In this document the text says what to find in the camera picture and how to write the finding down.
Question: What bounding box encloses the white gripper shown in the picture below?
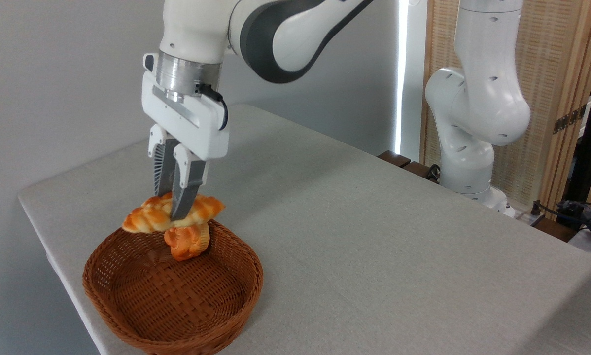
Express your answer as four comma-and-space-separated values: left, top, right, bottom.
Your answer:
141, 53, 230, 221

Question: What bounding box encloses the braided golden bread loaf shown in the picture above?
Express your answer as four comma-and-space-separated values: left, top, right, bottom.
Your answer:
122, 192, 226, 234

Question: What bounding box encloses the orange muffin shaped bread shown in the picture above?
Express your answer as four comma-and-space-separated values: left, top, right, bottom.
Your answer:
164, 222, 211, 261

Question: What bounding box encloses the brown wicker basket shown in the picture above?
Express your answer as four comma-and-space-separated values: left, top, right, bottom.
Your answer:
82, 218, 264, 355

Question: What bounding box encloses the silver cylindrical wrist flange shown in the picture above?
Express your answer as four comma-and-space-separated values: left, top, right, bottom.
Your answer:
155, 51, 223, 103

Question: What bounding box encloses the grey tablecloth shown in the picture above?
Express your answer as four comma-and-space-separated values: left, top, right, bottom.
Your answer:
18, 104, 591, 355

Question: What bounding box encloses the brass screen hinge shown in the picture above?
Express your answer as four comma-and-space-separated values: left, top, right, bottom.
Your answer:
553, 104, 588, 135

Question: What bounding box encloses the black metal stand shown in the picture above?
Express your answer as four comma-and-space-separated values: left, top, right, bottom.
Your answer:
564, 25, 591, 203

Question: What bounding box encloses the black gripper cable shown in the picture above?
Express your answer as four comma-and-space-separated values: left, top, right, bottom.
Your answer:
196, 83, 229, 131

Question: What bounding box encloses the white door frame post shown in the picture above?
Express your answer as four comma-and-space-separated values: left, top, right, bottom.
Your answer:
395, 0, 429, 161

